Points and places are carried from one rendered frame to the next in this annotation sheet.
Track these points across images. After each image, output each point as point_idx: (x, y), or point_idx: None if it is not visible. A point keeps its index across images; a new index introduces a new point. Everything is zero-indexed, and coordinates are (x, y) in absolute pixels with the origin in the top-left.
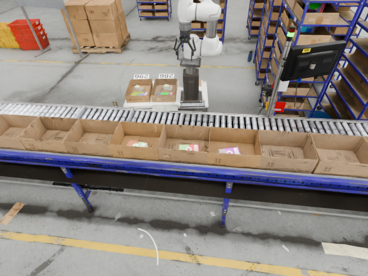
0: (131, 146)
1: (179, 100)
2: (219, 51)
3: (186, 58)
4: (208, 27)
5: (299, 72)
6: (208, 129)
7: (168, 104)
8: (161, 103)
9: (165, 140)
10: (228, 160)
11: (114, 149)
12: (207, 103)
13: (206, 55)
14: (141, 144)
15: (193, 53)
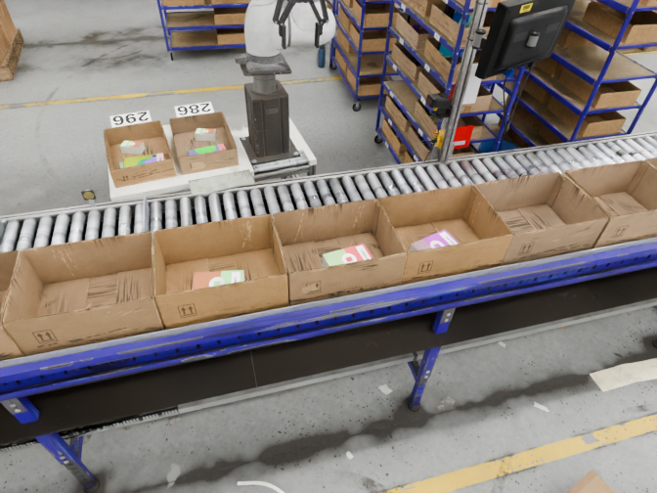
0: (220, 286)
1: (247, 159)
2: (331, 32)
3: (256, 57)
4: None
5: (511, 55)
6: (373, 205)
7: (226, 172)
8: (208, 174)
9: None
10: (447, 261)
11: (169, 307)
12: (313, 156)
13: (302, 44)
14: (231, 275)
15: (322, 29)
